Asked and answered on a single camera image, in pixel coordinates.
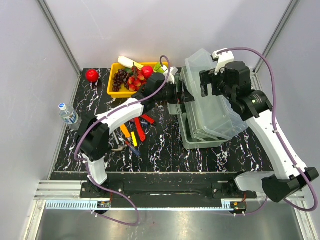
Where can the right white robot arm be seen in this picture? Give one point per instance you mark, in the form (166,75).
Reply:
(290,173)

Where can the green pepper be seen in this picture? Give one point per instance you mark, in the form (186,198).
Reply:
(159,68)

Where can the silver pliers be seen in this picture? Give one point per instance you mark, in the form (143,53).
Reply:
(121,148)

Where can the orange handled tool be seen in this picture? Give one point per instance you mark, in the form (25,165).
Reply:
(125,131)

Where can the yellow utility knife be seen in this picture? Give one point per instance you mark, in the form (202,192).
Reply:
(134,139)

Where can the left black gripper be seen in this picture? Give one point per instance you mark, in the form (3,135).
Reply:
(184,96)

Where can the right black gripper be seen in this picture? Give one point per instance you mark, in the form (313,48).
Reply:
(207,77)

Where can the dark purple grape bunch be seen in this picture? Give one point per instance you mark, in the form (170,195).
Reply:
(119,79)

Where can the red apple in tray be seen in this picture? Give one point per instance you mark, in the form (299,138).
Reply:
(147,71)

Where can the plastic water bottle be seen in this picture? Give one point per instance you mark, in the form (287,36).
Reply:
(70,116)

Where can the aluminium frame rail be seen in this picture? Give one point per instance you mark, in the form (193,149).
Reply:
(58,190)

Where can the clear plastic tool box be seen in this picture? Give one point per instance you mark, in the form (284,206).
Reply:
(209,121)

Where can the white radish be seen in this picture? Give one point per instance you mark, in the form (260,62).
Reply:
(129,63)

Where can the blue red screwdriver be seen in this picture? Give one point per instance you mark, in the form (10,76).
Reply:
(133,149)

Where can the yellow plastic tray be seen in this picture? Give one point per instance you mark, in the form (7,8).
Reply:
(124,92)

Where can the red lychee fruit bunch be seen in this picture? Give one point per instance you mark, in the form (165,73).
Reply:
(135,79)

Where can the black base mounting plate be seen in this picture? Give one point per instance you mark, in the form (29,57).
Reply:
(177,190)

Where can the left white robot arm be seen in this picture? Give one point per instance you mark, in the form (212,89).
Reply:
(92,139)

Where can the red handled pliers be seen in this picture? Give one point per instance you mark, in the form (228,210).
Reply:
(138,124)

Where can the red apple on table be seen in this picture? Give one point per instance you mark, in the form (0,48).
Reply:
(92,75)

